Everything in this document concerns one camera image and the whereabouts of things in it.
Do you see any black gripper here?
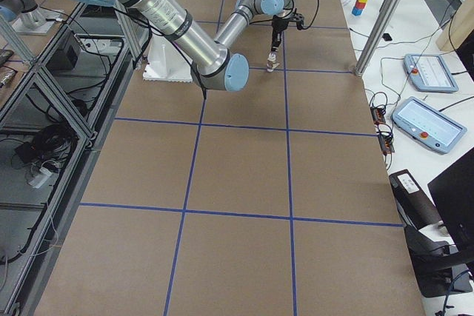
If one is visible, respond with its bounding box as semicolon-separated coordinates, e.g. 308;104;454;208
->
270;16;290;53

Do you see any chrome angle valve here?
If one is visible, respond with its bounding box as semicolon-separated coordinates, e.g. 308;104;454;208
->
267;53;277;62

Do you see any white PPR pipe fitting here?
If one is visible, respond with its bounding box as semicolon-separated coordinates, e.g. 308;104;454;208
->
267;61;279;73

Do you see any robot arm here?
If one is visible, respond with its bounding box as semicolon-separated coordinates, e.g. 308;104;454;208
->
76;0;295;92

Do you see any blue wooden block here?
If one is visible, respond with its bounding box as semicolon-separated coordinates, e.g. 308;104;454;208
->
351;7;363;16

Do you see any red wooden block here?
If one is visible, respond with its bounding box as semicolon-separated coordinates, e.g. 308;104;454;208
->
354;0;366;10

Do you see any small black puck device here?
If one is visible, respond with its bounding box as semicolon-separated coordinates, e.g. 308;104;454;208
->
382;33;392;41

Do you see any far teach pendant tablet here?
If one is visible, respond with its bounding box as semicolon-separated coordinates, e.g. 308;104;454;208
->
404;54;459;93

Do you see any teach pendant tablet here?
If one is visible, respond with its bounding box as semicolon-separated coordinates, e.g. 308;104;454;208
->
392;96;467;154
404;54;459;93

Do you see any brown paper table mat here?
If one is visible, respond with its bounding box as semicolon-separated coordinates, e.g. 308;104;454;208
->
36;0;424;315

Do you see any near teach pendant tablet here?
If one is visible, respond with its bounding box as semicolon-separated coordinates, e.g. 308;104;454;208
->
392;96;467;154

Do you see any black box with label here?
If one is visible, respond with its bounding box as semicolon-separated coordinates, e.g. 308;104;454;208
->
389;169;441;229

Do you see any black monitor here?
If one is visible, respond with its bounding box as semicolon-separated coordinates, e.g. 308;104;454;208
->
428;149;473;250

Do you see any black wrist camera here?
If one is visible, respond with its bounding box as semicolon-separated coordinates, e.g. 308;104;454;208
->
290;13;305;30

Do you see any white camera pole with base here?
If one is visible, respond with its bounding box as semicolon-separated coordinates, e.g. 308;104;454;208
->
143;35;192;83

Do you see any aluminium frame post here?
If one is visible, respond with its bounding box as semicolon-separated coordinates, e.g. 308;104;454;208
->
354;0;401;77

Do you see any aluminium frame rack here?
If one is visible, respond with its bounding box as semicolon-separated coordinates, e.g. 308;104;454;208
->
1;0;147;315

